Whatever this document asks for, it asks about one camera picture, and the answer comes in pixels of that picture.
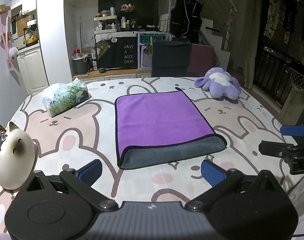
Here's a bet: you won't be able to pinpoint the pink hanging ribbon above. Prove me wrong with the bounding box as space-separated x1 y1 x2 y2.
0 4 19 71

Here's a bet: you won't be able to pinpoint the cream cat figurine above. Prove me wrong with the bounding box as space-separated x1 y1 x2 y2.
0 121 38 190

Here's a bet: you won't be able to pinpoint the teal sign plate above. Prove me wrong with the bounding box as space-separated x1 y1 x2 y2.
137 33 166 44

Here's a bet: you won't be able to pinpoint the black hanging jacket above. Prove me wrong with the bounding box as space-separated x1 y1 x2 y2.
170 0 203 43

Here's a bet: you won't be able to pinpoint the bunny printed bed sheet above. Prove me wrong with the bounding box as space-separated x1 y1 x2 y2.
0 76 304 240

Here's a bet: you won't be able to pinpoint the grey trash bin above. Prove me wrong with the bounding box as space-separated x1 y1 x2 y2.
72 54 90 76

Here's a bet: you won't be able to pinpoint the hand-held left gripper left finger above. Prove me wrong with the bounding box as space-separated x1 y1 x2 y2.
17 159 118 212

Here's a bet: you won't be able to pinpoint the purple plush toy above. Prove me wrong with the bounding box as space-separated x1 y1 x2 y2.
194 67 242 102

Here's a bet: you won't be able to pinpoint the green printed tissue pack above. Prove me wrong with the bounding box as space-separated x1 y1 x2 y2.
42 78 92 118

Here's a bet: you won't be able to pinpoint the hanging patterned clothes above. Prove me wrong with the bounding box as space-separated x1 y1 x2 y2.
263 0 297 40

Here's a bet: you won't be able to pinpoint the white shelf rack with bottles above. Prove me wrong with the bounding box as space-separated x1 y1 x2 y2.
93 14 119 35

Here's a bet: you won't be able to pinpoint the purple and grey towel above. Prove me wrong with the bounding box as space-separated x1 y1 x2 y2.
114 87 228 170

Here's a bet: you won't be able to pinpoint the maroon board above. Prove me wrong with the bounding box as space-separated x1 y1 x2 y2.
189 43 218 74

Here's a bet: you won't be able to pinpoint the dark blue folded chair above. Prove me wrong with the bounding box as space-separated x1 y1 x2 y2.
151 41 193 78

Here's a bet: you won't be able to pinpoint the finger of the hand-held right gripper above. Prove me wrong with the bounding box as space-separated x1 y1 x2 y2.
280 125 304 137
258 141 296 159

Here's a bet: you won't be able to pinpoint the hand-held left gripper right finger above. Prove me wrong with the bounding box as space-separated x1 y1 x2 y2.
185 159 286 212

